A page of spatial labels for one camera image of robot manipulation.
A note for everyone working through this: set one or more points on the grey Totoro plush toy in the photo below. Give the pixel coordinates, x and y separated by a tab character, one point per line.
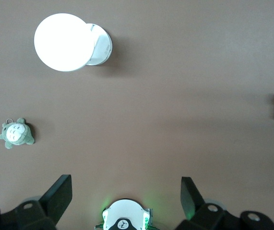
15	134

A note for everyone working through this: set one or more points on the white round desk lamp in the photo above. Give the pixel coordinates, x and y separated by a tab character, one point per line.
62	43

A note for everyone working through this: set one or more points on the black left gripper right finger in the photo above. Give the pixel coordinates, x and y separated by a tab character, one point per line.
206	215

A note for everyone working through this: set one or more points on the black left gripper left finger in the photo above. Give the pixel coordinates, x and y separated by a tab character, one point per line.
43	210

